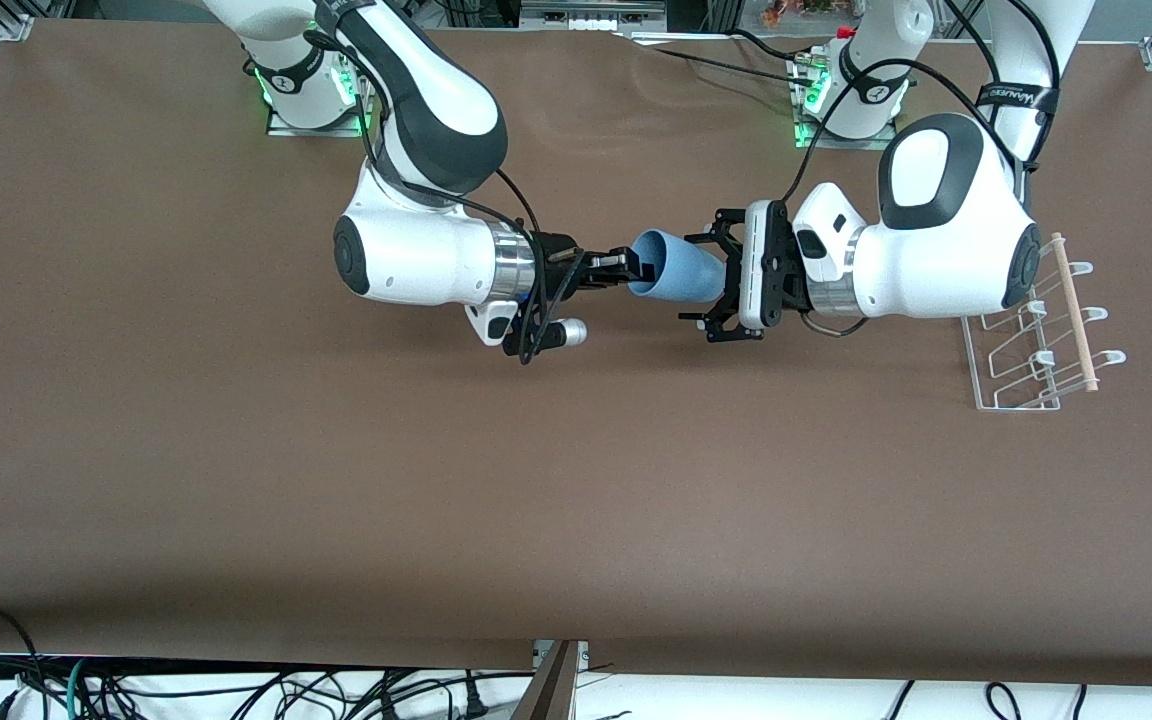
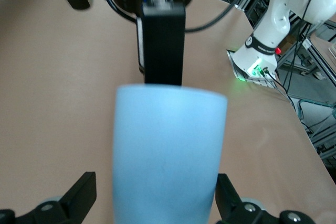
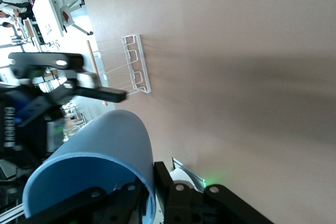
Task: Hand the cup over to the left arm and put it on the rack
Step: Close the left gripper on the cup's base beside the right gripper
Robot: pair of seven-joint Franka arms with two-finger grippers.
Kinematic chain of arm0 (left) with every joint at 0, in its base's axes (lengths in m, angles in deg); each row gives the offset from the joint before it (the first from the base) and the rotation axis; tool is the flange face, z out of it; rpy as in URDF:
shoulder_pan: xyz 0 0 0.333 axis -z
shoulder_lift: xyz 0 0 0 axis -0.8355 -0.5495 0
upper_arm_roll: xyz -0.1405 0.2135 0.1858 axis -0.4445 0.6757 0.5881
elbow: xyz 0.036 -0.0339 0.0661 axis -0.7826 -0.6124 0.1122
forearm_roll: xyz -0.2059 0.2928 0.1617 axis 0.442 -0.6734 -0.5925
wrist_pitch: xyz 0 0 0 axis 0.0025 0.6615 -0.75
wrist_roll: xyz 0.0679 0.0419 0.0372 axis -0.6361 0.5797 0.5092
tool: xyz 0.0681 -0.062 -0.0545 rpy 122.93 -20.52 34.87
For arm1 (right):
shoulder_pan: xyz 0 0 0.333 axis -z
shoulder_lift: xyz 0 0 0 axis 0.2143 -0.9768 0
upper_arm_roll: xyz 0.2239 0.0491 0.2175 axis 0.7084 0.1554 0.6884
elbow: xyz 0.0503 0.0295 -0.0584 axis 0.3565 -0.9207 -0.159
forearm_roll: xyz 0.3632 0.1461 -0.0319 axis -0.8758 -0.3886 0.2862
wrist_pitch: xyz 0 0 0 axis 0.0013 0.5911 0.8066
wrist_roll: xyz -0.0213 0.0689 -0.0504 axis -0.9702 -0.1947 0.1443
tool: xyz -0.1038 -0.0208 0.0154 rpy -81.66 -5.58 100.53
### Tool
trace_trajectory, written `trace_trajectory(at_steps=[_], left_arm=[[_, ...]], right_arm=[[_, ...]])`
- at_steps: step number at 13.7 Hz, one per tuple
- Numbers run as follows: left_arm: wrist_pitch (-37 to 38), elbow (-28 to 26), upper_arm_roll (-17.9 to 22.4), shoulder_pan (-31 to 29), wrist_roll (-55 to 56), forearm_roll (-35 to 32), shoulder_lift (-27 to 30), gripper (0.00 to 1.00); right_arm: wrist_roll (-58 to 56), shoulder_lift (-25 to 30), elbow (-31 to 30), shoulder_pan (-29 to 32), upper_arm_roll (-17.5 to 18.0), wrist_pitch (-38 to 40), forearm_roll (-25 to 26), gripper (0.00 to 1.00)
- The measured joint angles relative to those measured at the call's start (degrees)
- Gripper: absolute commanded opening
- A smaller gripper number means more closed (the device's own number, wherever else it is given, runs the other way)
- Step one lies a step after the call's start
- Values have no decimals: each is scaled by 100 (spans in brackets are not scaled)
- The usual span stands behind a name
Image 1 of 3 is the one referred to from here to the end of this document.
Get black base cable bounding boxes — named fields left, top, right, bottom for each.
left=651, top=44, right=815, bottom=83
left=731, top=28, right=829, bottom=63

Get blue plastic cup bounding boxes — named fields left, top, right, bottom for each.
left=628, top=229, right=727, bottom=304

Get orange background object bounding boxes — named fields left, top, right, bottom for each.
left=764, top=0, right=837, bottom=26

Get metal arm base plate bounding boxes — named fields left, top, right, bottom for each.
left=794, top=55, right=899, bottom=151
left=266, top=60, right=372, bottom=139

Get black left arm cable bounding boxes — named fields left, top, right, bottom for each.
left=781, top=0, right=1062, bottom=203

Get aluminium table leg profile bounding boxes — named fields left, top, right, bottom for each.
left=511, top=640, right=587, bottom=720

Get white power strip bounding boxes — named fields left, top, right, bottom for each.
left=521, top=0, right=667, bottom=31

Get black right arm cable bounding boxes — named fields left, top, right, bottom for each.
left=361, top=60, right=582, bottom=366

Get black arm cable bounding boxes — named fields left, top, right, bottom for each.
left=781, top=0, right=1062, bottom=203
left=361, top=60, right=582, bottom=366

